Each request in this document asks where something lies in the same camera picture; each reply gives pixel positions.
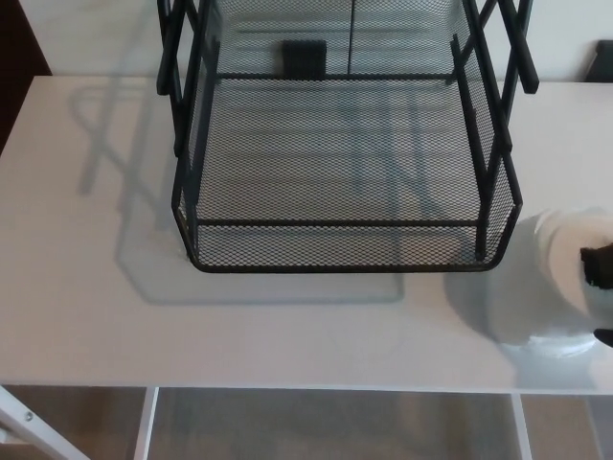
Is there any white toilet paper roll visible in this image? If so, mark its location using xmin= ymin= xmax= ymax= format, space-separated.
xmin=497 ymin=206 xmax=613 ymax=360

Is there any dark brown wooden furniture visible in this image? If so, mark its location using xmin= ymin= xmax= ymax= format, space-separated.
xmin=0 ymin=0 xmax=54 ymax=159

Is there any black rectangular cabinet handle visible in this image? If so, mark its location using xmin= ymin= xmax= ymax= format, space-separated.
xmin=281 ymin=39 xmax=329 ymax=79
xmin=582 ymin=39 xmax=613 ymax=83

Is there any black mesh file tray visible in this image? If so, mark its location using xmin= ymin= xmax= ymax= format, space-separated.
xmin=155 ymin=0 xmax=540 ymax=275

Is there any white cabinet with doors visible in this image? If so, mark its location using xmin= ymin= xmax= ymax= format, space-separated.
xmin=40 ymin=0 xmax=613 ymax=83

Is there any white metal-frame table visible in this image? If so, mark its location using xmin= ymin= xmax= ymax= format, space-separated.
xmin=0 ymin=75 xmax=613 ymax=460

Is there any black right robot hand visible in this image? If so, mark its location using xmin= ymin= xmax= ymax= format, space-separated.
xmin=579 ymin=241 xmax=613 ymax=349

